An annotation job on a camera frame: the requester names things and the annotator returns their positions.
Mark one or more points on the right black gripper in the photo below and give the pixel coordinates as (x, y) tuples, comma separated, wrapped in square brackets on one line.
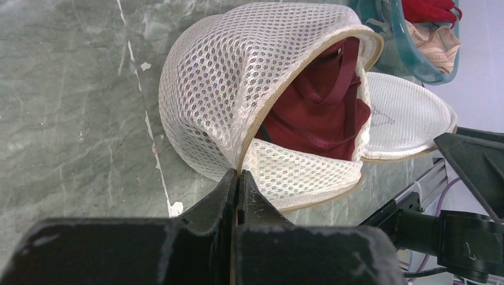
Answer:
[(466, 244)]

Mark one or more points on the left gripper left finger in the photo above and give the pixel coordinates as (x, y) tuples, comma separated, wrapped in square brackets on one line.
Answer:
[(193, 248)]

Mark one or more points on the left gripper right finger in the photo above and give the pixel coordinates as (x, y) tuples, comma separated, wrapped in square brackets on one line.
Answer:
[(272, 250)]

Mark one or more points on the dark red bra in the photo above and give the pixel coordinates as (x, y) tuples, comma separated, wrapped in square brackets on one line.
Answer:
[(320, 112)]

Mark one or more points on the white mesh laundry bag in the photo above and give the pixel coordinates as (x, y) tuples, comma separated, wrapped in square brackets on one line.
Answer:
[(224, 74)]

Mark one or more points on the beige pink cloth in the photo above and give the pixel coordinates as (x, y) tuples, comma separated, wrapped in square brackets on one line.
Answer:
[(440, 46)]

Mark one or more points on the teal plastic basket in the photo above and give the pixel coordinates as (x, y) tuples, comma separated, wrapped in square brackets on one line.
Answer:
[(400, 56)]

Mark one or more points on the red cloth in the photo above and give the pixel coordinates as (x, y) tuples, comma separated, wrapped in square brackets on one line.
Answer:
[(431, 11)]

